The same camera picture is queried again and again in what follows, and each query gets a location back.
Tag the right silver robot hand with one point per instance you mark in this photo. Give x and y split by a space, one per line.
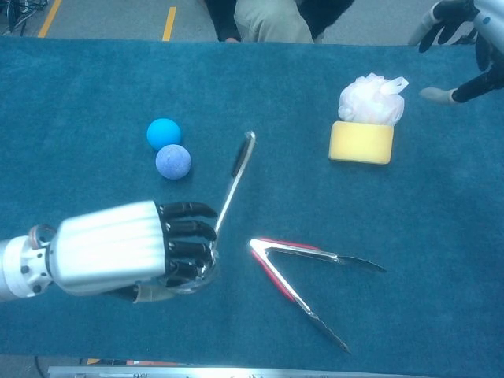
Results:
453 15

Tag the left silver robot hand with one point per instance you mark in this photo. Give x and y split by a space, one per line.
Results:
114 248

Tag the dark blue ball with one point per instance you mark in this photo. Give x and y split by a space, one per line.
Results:
173 161

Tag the white mesh bath pouf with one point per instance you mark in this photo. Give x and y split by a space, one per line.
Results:
370 102

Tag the light blue ball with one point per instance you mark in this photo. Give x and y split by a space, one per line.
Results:
164 134

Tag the yellow sponge block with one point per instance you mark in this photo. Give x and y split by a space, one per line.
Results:
361 141

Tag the steel tongs red grips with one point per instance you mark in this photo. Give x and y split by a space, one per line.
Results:
275 275

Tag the yellow box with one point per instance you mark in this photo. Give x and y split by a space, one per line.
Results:
93 361

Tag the teal carpet table mat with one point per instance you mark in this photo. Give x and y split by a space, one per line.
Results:
252 197

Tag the seated person khaki trousers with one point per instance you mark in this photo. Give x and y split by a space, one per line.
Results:
271 19

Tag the aluminium rail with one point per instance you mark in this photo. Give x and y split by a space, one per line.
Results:
197 372

